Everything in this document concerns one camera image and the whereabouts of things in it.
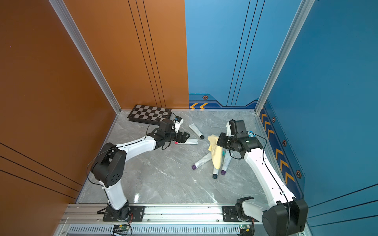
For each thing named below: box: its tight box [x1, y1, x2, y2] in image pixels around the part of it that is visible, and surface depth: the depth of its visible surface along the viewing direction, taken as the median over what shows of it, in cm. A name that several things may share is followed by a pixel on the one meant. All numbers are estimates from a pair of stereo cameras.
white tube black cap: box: [188, 122, 205, 140], surface depth 107 cm
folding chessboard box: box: [126, 104, 173, 126], surface depth 115 cm
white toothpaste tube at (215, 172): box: [212, 167, 220, 180], surface depth 87 cm
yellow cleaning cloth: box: [207, 134, 223, 170], surface depth 79 cm
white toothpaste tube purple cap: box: [220, 150, 233, 176], surface depth 90 cm
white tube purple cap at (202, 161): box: [191, 151, 213, 171], surface depth 91 cm
